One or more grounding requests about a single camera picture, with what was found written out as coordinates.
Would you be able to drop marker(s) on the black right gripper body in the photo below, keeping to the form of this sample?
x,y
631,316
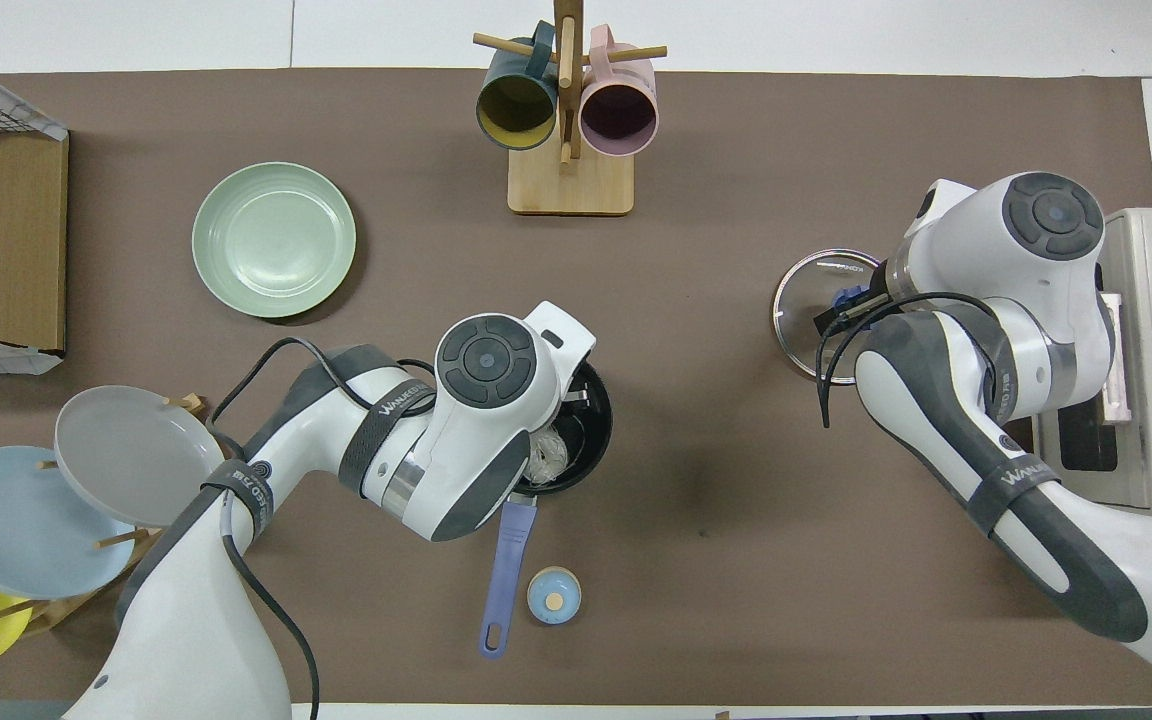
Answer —
x,y
841,320

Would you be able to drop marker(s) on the glass lid with blue knob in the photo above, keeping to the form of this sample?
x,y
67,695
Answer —
x,y
796,310

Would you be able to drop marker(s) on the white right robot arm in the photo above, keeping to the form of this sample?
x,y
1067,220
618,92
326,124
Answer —
x,y
1036,300

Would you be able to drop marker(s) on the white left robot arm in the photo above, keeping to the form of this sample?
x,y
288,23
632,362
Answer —
x,y
186,620

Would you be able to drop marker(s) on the green plate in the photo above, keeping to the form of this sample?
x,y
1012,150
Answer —
x,y
274,240

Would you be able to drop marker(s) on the grey plate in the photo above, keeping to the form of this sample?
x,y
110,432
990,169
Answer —
x,y
136,455

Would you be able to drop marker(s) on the wooden plate rack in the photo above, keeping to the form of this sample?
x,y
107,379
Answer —
x,y
56,612

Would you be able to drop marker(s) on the light blue plate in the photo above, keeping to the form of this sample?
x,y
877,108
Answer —
x,y
16,530

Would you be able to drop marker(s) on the brown table mat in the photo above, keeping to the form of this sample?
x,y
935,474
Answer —
x,y
736,450

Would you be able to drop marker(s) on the wooden mug tree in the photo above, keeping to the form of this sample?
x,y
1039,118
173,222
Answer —
x,y
571,185

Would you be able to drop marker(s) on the pink mug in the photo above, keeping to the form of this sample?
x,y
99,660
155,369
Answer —
x,y
618,115

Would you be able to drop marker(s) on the dark teal mug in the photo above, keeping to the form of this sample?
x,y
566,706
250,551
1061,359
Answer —
x,y
516,105

